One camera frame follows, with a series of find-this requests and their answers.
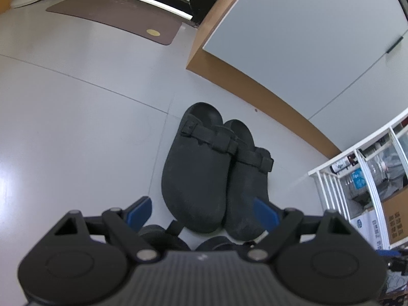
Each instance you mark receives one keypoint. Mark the dark glass bottle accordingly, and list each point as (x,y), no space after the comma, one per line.
(341,166)

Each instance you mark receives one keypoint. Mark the black sneaker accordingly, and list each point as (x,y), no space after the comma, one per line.
(159,236)
(220,244)

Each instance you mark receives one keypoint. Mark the clear bottle blue label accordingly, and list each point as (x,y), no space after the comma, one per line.
(358,180)

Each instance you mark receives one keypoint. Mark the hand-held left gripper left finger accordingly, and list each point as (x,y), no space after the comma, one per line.
(138,213)

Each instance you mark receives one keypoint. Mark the clear plastic bottle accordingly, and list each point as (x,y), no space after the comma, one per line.
(381,167)

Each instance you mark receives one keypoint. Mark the pale grey cabinet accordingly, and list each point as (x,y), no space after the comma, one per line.
(287,38)

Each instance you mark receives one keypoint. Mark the black buckle clog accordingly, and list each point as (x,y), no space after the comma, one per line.
(194,181)
(245,197)

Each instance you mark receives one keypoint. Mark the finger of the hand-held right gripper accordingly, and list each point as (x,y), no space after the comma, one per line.
(389,253)

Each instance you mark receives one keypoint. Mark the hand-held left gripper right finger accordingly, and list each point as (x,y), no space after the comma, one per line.
(266,215)

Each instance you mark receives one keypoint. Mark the black framed glass door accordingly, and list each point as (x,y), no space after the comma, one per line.
(204,0)

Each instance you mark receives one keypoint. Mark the white shoe rack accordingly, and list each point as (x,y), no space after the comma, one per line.
(331,163)

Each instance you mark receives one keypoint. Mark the cardboard box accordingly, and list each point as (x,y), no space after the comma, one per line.
(397,220)

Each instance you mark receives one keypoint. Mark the white carton box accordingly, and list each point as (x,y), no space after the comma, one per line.
(369,226)

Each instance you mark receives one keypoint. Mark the brown doormat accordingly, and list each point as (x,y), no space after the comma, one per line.
(111,16)

